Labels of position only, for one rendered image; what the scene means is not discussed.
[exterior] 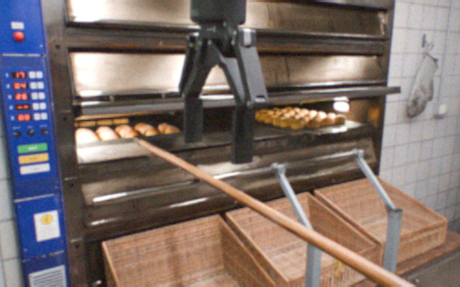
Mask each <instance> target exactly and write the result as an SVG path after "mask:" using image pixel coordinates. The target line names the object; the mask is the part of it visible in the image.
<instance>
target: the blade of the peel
mask: <svg viewBox="0 0 460 287"><path fill-rule="evenodd" d="M140 136H142V137H144V138H145V140H146V141H152V140H158V139H165V138H173V137H180V136H184V131H180V130H179V132H178V133H170V134H156V135H140ZM132 142H133V137H125V138H117V139H110V140H102V141H94V142H87V143H79V142H78V141H77V140H76V144H77V148H78V149H81V148H88V147H95V146H102V145H109V144H130V143H132Z"/></svg>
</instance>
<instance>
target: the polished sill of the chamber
mask: <svg viewBox="0 0 460 287"><path fill-rule="evenodd" d="M374 132H376V126H374V125H370V124H369V125H362V126H349V127H344V128H336V129H331V130H324V131H318V132H311V133H306V134H294V135H282V136H275V137H269V138H263V139H256V140H255V144H254V150H259V149H264V148H270V147H276V146H281V145H287V144H302V143H308V142H313V141H319V140H324V139H330V138H336V137H341V136H347V135H358V134H368V133H374ZM167 153H170V154H172V155H174V156H175V157H177V158H179V159H180V160H182V161H187V160H193V159H199V158H204V157H210V156H216V155H220V154H227V153H231V144H230V143H226V144H213V145H207V146H201V147H194V148H188V149H182V150H175V151H169V152H167ZM160 163H169V162H168V161H167V160H166V159H164V158H163V157H161V156H159V155H157V154H156V153H145V154H139V155H132V156H126V157H120V158H113V159H107V160H101V161H94V162H88V163H79V172H80V176H83V175H89V174H95V173H105V172H116V171H122V170H127V169H133V168H138V167H144V166H149V165H156V164H160Z"/></svg>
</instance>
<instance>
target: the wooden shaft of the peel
mask: <svg viewBox="0 0 460 287"><path fill-rule="evenodd" d="M138 143H139V144H141V145H142V146H143V147H145V148H147V150H149V151H151V152H153V153H156V154H157V155H159V156H161V157H163V158H164V159H166V160H167V161H168V162H169V163H173V164H174V165H176V166H177V167H179V168H181V169H182V170H184V171H185V172H188V173H190V174H192V175H193V176H194V177H195V178H197V179H199V180H202V181H203V182H205V183H207V184H209V185H210V186H211V187H213V188H215V189H217V190H219V192H221V193H224V194H225V195H227V196H228V197H229V198H233V199H235V200H236V201H238V202H239V203H241V204H242V205H243V206H245V207H248V208H249V209H251V210H253V211H254V212H255V213H258V214H259V215H261V216H264V217H265V218H266V219H267V220H269V221H271V222H273V223H274V224H276V225H279V226H281V227H282V228H283V229H285V230H287V231H288V232H290V233H291V234H292V235H296V236H297V237H299V238H301V240H303V241H305V242H307V243H309V244H311V245H313V246H314V247H315V248H317V249H319V250H320V251H321V252H324V253H325V254H329V255H330V256H331V257H333V258H335V259H336V260H338V261H339V262H340V263H342V264H345V265H347V266H348V267H349V268H351V269H353V270H355V271H356V272H358V273H359V274H363V275H364V276H365V277H367V278H368V279H369V280H371V281H373V282H375V283H377V284H378V285H381V286H383V287H415V286H414V285H413V284H411V283H409V282H407V281H405V280H404V279H402V278H400V277H398V276H395V275H393V274H392V273H390V272H388V271H387V270H385V269H383V268H382V267H380V266H377V265H375V264H373V263H371V262H369V261H368V260H367V259H365V258H363V257H361V256H360V255H357V254H355V253H353V252H350V251H349V250H347V249H346V248H345V247H343V246H341V245H338V244H337V243H335V242H332V241H330V240H328V238H326V237H324V236H323V235H319V234H318V233H316V232H314V231H312V230H310V229H309V228H307V227H306V226H303V225H301V224H300V223H297V222H296V221H294V220H292V219H291V218H289V217H287V216H284V215H282V214H281V213H279V212H277V211H275V210H274V209H273V208H271V207H267V206H265V205H264V204H263V203H260V202H258V201H257V200H255V199H254V198H251V197H249V196H247V195H245V194H244V193H242V192H240V191H238V190H237V189H234V188H233V187H231V186H229V185H228V184H226V183H223V182H222V181H220V180H217V179H215V178H214V177H212V176H211V175H210V174H208V173H205V172H203V171H201V170H199V169H197V168H195V167H194V166H193V165H191V164H190V163H185V162H184V161H182V160H180V159H179V158H177V157H175V156H174V155H172V154H170V153H167V152H166V151H164V150H162V149H160V148H158V147H157V146H156V145H154V144H150V143H148V142H147V141H146V140H144V139H140V140H139V141H138Z"/></svg>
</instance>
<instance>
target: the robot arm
mask: <svg viewBox="0 0 460 287"><path fill-rule="evenodd" d="M190 20H191V22H192V23H193V24H195V25H199V26H200V28H199V34H190V33H189V34H188V35H187V39H186V50H185V57H184V61H183V69H182V73H181V76H180V81H179V84H178V87H177V92H178V93H179V94H182V95H183V98H184V144H197V143H201V142H202V132H203V98H201V97H202V94H201V93H202V90H203V88H204V86H205V82H206V81H207V79H208V77H209V75H210V72H211V70H212V68H214V67H216V66H217V65H218V67H219V68H220V69H222V70H223V72H224V74H225V78H226V80H227V82H228V86H229V88H230V91H231V92H232V95H233V97H234V99H235V102H236V104H237V107H236V108H235V109H233V118H232V142H231V164H233V165H238V164H244V163H252V162H253V161H254V144H255V113H256V111H258V109H263V108H267V107H268V105H269V100H268V97H267V93H266V90H265V84H264V77H263V74H262V71H261V66H260V64H259V60H258V56H257V53H256V50H255V29H248V28H240V27H238V26H242V25H244V24H245V23H246V0H190ZM184 85H185V86H184ZM257 95H258V98H255V97H256V96H257Z"/></svg>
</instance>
